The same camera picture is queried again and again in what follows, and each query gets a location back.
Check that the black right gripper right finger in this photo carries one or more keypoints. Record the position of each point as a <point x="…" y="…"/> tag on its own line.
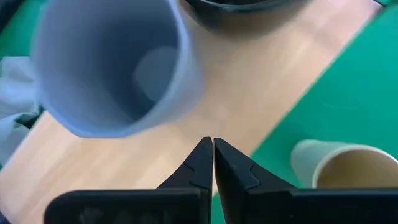
<point x="242" y="186"/>

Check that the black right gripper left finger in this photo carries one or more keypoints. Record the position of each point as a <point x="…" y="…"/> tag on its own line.
<point x="199" y="171"/>

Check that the blue-grey mug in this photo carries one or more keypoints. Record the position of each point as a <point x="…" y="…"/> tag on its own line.
<point x="102" y="62"/>

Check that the cream paper cup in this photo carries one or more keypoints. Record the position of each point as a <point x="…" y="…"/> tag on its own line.
<point x="311" y="158"/>

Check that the grey cloth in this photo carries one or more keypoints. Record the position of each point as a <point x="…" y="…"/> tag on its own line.
<point x="15" y="93"/>

